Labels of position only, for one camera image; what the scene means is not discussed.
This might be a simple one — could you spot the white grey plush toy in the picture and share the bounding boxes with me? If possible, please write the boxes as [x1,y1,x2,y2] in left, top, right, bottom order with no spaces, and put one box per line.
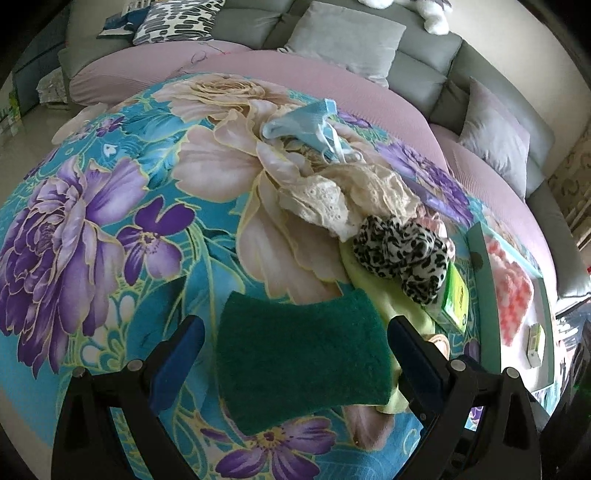
[360,0,451,35]

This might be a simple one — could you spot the grey sofa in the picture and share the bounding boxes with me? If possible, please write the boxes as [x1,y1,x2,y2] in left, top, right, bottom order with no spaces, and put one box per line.
[58,0,591,296]

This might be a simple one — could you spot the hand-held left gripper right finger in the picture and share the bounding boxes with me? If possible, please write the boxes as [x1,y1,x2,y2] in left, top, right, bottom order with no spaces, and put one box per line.
[387,316,542,480]

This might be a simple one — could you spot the pink white knitted cloth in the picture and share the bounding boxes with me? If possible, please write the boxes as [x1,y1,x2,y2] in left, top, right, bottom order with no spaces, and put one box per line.
[485,240,536,347]

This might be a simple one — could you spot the green yellow packet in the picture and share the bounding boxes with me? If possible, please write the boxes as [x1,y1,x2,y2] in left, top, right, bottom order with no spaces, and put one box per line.
[425,263,469,334]

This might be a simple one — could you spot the leopard print scrunchie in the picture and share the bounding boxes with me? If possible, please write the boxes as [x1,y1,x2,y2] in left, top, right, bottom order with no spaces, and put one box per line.
[353,215,451,305]

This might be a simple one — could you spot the patterned curtain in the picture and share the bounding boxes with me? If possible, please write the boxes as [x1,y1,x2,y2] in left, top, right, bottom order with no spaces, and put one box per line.
[549,138,591,245]

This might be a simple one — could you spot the green scouring pad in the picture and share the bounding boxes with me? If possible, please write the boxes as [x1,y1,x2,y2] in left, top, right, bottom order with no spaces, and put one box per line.
[216,292,399,437]

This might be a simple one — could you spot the grey lilac pillow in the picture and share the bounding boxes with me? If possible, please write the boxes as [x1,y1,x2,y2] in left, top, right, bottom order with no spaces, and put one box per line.
[459,78,532,199]

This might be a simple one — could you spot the pink sofa cover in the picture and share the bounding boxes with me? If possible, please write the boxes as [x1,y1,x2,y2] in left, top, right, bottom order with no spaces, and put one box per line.
[69,39,561,296]

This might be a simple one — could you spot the black white patterned pillow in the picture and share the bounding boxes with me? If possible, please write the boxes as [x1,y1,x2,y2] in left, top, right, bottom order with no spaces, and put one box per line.
[133,0,225,46]

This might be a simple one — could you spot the dark teal cabinet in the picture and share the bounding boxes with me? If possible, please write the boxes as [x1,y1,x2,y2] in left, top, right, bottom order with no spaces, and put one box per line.
[11,44,63,100]

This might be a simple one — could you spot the yellow-green cloth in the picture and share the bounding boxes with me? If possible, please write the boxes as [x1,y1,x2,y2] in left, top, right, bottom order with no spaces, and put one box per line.
[339,240,437,415]

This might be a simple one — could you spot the small white card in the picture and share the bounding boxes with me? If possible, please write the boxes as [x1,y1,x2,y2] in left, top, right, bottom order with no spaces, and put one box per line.
[527,323,544,368]

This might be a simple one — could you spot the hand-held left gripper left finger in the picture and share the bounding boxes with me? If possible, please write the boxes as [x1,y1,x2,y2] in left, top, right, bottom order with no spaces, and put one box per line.
[51,315,206,480]

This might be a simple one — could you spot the teal box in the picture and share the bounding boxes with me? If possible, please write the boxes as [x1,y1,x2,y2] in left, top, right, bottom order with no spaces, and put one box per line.
[466,222,555,402]

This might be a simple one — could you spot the floral blanket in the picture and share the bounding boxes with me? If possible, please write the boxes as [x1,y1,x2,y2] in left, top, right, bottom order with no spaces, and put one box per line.
[0,74,555,480]

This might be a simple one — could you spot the cream lace cloth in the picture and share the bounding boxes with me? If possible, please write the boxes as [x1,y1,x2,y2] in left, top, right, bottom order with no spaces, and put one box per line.
[277,161,419,243]

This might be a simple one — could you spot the blue cloth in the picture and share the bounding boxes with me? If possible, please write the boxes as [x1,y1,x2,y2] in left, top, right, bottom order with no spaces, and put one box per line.
[97,9,148,40]

